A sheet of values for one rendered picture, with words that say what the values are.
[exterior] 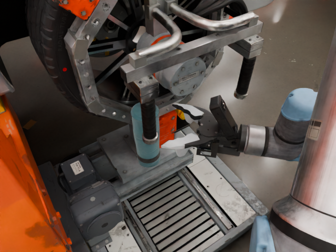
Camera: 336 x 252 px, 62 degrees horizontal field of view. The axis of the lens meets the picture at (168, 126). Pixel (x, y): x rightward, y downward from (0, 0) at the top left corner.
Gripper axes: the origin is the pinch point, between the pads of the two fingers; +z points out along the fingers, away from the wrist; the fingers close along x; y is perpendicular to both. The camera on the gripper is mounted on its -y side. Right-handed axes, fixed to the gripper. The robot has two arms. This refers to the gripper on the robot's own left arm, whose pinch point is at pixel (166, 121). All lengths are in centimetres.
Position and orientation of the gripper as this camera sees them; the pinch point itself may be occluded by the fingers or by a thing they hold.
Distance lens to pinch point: 71.7
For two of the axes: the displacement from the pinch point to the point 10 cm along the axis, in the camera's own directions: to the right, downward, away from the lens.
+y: 0.0, 6.8, 7.3
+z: -9.8, -1.4, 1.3
